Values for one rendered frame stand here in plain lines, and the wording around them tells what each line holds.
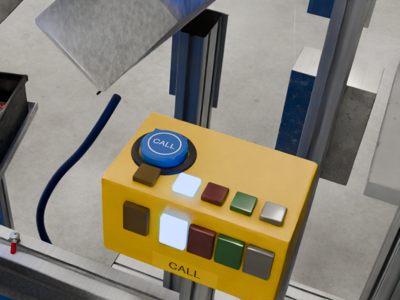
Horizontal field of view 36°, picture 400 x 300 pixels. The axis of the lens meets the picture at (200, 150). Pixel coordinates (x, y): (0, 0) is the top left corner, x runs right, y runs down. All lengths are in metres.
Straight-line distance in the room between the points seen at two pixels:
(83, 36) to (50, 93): 1.58
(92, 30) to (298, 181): 0.42
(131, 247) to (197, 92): 0.55
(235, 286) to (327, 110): 0.52
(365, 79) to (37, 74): 1.67
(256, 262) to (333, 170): 0.72
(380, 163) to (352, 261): 1.05
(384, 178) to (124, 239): 0.44
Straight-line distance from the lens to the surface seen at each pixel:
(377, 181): 0.86
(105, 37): 0.84
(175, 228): 0.48
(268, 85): 2.52
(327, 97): 0.99
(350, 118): 1.10
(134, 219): 0.50
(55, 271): 0.70
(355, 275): 1.88
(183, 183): 0.48
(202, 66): 1.02
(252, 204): 0.47
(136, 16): 0.84
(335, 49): 0.95
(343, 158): 1.16
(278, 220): 0.47
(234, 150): 0.52
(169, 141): 0.51
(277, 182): 0.50
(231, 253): 0.48
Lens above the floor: 1.41
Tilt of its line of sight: 41 degrees down
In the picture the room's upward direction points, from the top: 6 degrees clockwise
